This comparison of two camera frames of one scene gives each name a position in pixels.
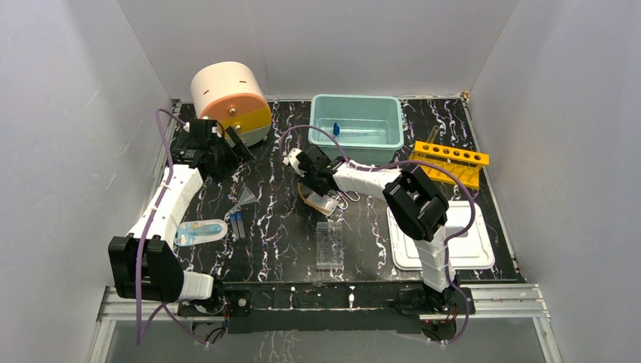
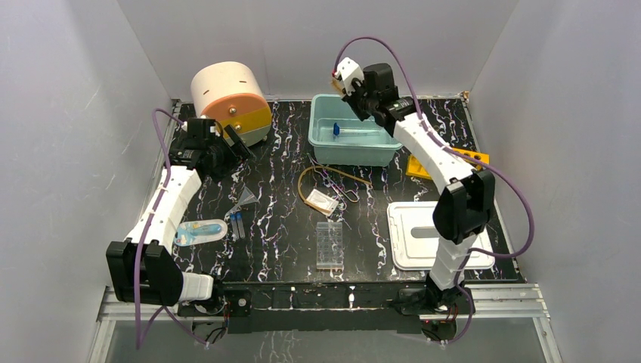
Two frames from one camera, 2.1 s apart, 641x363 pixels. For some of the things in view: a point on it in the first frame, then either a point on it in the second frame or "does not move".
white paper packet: (324, 202) does not move
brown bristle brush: (301, 193) -> (337, 85)
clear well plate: (329, 245) does not move
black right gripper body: (309, 181) -> (361, 103)
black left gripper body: (229, 145) does not move
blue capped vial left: (234, 226) does not move
